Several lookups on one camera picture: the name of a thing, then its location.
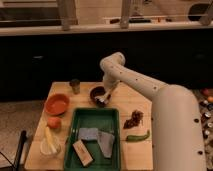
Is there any purple bowl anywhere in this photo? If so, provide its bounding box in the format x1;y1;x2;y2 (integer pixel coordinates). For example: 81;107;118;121
90;86;111;107

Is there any dried red chili bunch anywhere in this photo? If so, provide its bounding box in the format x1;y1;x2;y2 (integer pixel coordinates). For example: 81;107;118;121
123;110;143;129

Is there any yellow corn cob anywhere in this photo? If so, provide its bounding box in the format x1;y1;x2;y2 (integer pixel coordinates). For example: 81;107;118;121
45;126;57;154

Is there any black pole stand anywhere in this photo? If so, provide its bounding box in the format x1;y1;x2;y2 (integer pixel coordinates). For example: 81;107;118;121
13;130;27;171

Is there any green chili pepper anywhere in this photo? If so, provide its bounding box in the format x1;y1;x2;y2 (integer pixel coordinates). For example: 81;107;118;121
126;130;150;142

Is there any white dish brush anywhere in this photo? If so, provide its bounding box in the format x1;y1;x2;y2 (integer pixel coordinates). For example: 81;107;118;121
95;88;114;103

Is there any orange bowl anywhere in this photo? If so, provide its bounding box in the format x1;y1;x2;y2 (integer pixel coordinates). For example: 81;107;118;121
44;93;70;116

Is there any grey cloth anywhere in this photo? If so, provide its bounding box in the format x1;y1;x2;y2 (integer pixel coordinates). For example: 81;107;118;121
97;131;115;158

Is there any orange fruit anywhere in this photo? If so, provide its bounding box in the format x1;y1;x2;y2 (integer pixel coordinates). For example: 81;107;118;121
47;117;61;129

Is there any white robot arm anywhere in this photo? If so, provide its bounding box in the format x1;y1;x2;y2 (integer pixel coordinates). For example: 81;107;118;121
100;52;207;171

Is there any spice bottle rack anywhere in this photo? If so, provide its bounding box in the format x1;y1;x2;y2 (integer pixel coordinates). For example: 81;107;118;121
199;88;213;145

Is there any wooden block brush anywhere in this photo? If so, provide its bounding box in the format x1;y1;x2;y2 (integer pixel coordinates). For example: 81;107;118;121
73;140;93;167

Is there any green plastic tray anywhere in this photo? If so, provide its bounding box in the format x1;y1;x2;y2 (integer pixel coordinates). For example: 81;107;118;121
63;108;121;171

